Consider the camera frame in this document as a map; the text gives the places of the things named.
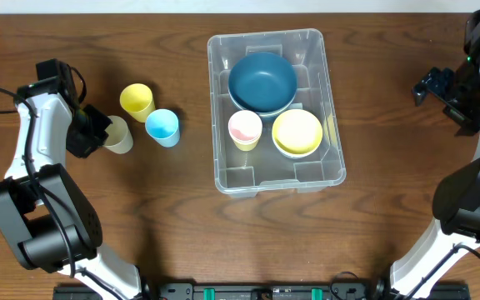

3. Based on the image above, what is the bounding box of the white plastic cup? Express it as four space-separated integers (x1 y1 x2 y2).
103 115 133 154

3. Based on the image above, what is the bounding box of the black cable left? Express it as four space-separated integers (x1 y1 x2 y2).
0 64 128 300

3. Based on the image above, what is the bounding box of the dark blue bowl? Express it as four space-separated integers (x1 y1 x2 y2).
227 52 298 98
259 104 294 122

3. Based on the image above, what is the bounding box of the black cable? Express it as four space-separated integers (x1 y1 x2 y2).
329 243 480 300
0 64 128 300

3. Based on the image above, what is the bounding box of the yellow bowl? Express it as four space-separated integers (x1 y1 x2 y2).
272 109 323 154

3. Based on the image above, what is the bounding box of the clear plastic storage bin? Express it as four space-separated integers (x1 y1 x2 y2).
207 28 347 198

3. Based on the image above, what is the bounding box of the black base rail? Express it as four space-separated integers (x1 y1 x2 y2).
52 281 472 300

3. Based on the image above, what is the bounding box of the black cable right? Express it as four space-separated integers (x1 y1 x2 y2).
329 243 480 300

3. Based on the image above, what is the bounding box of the cream large bowl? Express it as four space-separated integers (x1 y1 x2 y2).
229 92 295 116

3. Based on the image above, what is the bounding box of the yellow plastic cup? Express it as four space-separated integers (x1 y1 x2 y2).
120 83 155 123
233 140 258 152

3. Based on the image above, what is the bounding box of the light blue plastic cup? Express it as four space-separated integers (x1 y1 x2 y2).
145 109 181 148

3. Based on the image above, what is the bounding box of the dark blue top bowl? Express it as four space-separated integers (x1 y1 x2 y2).
227 52 298 98

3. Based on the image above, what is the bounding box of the dark blue bottom bowl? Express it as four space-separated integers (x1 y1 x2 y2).
259 104 294 122

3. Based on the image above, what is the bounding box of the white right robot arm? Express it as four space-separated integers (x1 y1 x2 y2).
372 9 480 299

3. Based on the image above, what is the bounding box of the white small bowl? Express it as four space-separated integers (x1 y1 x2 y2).
275 144 318 159

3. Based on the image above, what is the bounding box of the pink plastic cup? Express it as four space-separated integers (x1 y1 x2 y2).
227 110 263 143

